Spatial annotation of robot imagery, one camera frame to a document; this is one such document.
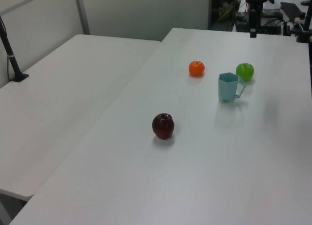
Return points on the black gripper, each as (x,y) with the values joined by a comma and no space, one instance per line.
(253,20)

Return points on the light blue hexagonal mug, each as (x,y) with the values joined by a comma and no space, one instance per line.
(226,88)

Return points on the green apple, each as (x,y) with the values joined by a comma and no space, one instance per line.
(245,71)

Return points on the black keyboard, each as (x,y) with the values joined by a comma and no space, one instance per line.
(291,8)

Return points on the orange mandarin fruit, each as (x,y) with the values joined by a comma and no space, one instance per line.
(196,68)

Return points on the dark red apple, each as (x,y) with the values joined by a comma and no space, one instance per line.
(162,126)

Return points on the black camera stand clamp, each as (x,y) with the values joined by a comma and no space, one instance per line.
(304,30)

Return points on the black camera pole with base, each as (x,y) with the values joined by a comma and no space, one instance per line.
(9,54)

